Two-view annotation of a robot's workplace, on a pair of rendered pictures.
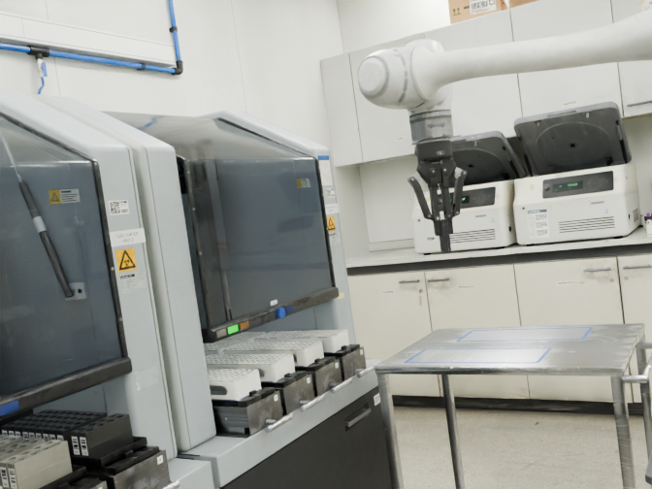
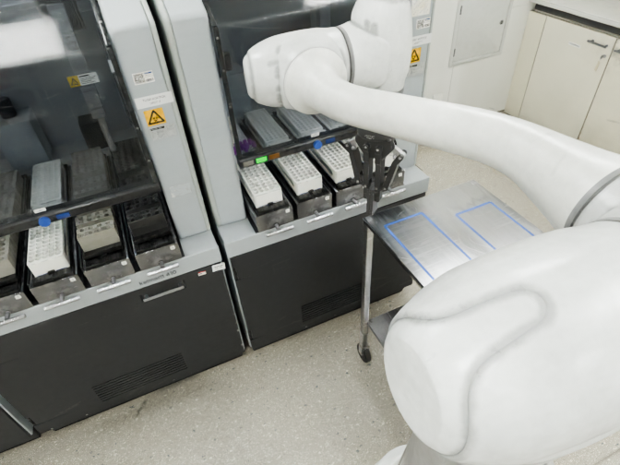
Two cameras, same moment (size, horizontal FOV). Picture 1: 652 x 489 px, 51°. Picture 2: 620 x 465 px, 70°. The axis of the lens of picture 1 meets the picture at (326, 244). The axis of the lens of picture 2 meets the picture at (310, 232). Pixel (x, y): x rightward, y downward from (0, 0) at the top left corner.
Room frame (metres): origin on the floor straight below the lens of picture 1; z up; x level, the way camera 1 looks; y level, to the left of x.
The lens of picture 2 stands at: (0.77, -0.61, 1.75)
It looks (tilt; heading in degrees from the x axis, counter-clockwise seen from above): 42 degrees down; 37
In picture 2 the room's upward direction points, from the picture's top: 4 degrees counter-clockwise
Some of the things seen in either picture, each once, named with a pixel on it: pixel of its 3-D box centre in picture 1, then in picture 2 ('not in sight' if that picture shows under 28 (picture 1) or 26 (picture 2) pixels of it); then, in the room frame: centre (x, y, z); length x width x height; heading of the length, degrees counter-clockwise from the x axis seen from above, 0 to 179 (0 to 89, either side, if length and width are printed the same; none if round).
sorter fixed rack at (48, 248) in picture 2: not in sight; (49, 238); (1.13, 0.73, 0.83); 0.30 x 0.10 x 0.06; 59
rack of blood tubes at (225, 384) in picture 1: (204, 385); (255, 177); (1.74, 0.36, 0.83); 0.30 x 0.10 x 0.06; 59
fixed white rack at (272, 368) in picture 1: (241, 370); (293, 166); (1.87, 0.28, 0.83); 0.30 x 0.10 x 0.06; 59
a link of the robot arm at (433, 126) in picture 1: (431, 128); not in sight; (1.47, -0.26, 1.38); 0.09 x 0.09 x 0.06
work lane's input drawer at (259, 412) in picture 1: (169, 405); (246, 172); (1.81, 0.47, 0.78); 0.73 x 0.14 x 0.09; 59
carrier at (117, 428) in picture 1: (107, 438); (148, 222); (1.34, 0.48, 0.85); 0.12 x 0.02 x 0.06; 149
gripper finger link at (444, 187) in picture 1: (444, 193); (379, 166); (1.47, -0.27, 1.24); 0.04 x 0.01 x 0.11; 5
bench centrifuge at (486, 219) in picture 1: (472, 192); not in sight; (4.02, -0.89, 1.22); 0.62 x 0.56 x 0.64; 147
